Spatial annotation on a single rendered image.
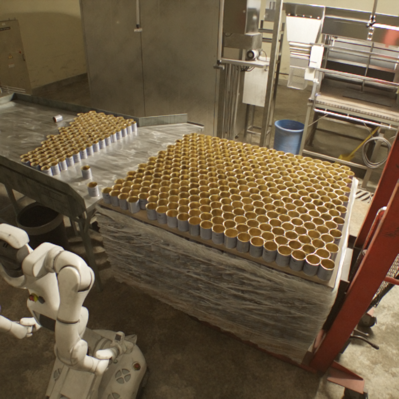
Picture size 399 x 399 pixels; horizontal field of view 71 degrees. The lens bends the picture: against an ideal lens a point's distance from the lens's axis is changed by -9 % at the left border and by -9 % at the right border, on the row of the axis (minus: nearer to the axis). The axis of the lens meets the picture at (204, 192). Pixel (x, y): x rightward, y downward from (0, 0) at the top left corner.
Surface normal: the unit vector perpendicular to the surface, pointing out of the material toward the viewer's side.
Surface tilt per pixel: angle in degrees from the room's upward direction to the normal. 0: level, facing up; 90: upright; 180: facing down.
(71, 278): 46
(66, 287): 58
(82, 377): 23
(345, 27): 90
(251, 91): 90
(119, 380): 0
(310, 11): 90
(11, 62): 90
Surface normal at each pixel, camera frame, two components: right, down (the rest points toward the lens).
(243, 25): -0.47, 0.48
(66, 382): -0.08, -0.56
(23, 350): 0.04, -0.83
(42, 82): 0.88, 0.29
